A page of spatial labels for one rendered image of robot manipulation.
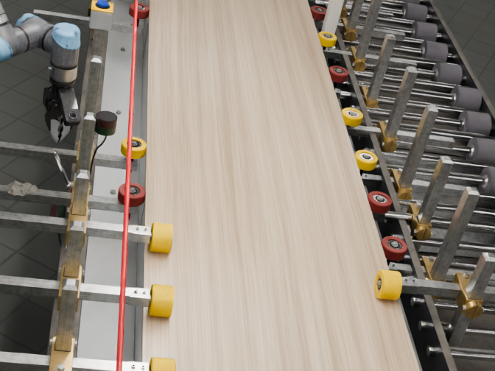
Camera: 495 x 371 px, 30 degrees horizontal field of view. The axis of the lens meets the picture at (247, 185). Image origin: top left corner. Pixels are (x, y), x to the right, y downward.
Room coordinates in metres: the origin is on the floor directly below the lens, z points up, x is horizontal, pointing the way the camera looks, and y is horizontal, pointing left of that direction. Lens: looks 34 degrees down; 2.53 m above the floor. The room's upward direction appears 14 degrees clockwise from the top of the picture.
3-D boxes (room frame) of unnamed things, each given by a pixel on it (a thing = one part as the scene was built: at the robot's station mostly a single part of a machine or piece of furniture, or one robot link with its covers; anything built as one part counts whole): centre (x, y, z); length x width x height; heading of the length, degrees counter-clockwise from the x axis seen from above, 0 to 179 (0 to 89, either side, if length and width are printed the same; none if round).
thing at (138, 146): (2.44, 0.38, 0.85); 0.08 x 0.08 x 0.11
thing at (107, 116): (2.22, 0.44, 1.02); 0.06 x 0.06 x 0.22; 13
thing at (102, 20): (2.70, 0.59, 1.18); 0.07 x 0.07 x 0.08; 13
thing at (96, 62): (2.45, 0.54, 0.93); 0.03 x 0.03 x 0.48; 13
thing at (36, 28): (2.26, 0.68, 1.30); 0.11 x 0.11 x 0.08; 65
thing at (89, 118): (2.21, 0.48, 0.89); 0.03 x 0.03 x 0.48; 13
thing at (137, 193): (2.20, 0.33, 0.85); 0.08 x 0.08 x 0.11
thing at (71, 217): (1.94, 0.42, 0.94); 0.13 x 0.06 x 0.05; 13
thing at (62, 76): (2.23, 0.58, 1.23); 0.08 x 0.08 x 0.05
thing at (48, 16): (3.38, 0.79, 0.80); 0.43 x 0.03 x 0.04; 103
